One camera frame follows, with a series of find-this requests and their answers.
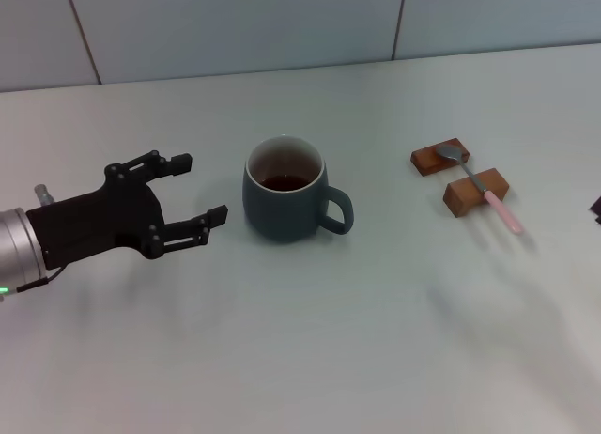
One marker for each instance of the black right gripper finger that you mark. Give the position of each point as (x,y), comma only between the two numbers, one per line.
(597,209)

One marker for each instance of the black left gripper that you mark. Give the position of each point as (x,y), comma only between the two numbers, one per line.
(94,222)

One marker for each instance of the grey ceramic cup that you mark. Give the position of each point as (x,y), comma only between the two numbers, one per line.
(282,215)

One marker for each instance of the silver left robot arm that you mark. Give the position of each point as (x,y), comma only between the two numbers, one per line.
(19,246)

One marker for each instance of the dark tea liquid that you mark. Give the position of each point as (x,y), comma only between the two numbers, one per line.
(284,182)

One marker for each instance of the arched brown wooden block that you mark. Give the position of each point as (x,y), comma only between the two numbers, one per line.
(462,194)

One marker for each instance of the flat brown wooden block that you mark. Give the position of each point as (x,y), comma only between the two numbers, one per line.
(425,160)

